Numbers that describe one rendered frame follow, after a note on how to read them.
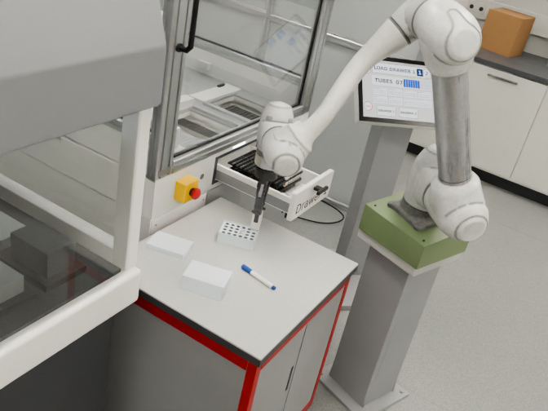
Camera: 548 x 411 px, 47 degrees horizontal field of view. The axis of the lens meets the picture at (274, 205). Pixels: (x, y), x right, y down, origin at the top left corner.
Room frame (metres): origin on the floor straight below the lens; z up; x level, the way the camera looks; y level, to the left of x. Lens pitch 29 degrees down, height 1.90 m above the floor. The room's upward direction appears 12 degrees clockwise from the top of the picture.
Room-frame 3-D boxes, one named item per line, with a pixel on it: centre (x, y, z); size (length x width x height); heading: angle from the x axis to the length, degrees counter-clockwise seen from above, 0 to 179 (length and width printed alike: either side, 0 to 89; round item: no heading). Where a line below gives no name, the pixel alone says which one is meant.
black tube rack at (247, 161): (2.10, 0.06, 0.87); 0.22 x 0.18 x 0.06; 64
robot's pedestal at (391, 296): (2.05, -0.53, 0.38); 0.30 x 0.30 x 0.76; 44
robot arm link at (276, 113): (1.80, 0.04, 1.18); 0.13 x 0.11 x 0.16; 14
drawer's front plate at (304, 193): (2.01, -0.12, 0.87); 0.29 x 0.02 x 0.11; 154
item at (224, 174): (2.11, 0.07, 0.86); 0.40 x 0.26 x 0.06; 64
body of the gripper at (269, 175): (1.82, 0.05, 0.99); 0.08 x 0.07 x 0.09; 176
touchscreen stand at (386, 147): (2.83, -0.49, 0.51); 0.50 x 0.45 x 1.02; 20
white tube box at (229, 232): (1.79, 0.09, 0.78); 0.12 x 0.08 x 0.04; 86
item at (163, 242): (1.67, 0.30, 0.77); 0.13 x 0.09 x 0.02; 80
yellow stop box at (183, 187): (1.85, 0.30, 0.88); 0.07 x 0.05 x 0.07; 154
